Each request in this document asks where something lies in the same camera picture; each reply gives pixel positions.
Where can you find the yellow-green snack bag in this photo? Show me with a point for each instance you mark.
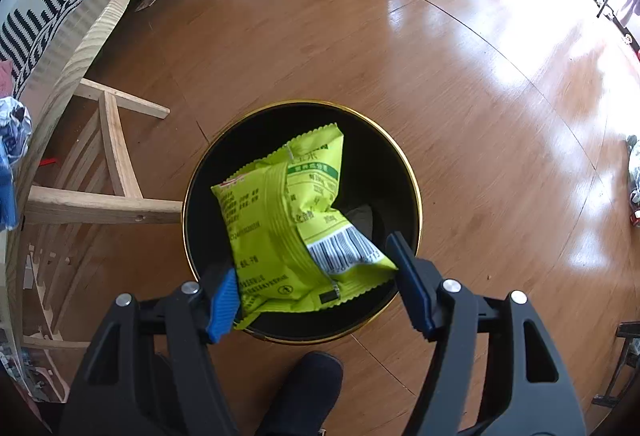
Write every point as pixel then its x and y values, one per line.
pixel 270 226

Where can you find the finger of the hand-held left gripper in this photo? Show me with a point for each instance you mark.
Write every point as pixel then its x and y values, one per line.
pixel 7 196

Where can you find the black shoe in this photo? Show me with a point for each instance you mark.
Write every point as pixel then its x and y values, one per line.
pixel 300 391

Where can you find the black chair base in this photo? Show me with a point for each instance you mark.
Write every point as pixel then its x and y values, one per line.
pixel 617 366

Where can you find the black bin with gold rim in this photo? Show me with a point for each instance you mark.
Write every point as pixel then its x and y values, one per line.
pixel 385 176

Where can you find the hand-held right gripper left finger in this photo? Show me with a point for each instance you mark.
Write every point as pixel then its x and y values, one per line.
pixel 223 306

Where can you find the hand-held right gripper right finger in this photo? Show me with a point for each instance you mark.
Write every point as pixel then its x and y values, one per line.
pixel 412 286

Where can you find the crumpled wrapper in bin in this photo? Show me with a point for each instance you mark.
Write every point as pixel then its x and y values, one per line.
pixel 362 216

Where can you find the blue white wrapper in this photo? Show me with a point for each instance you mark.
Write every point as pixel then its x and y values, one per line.
pixel 14 131

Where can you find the pink fluffy cloth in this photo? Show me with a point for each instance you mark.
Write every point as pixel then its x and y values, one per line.
pixel 5 78

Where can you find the round wooden table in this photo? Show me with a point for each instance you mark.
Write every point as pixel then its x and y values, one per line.
pixel 65 61

